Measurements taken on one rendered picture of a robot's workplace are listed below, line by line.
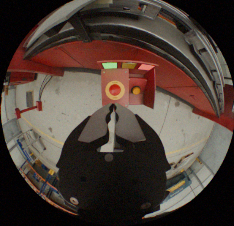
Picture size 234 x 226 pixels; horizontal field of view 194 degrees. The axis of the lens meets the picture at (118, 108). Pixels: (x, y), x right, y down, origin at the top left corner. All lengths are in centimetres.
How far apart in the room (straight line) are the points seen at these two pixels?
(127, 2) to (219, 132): 759
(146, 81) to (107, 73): 17
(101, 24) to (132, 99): 35
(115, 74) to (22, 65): 102
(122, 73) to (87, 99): 93
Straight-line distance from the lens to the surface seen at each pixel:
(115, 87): 23
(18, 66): 106
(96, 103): 109
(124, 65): 24
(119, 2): 37
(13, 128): 737
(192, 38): 44
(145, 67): 26
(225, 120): 198
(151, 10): 37
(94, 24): 31
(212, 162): 806
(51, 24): 17
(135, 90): 32
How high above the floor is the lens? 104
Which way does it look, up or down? 78 degrees down
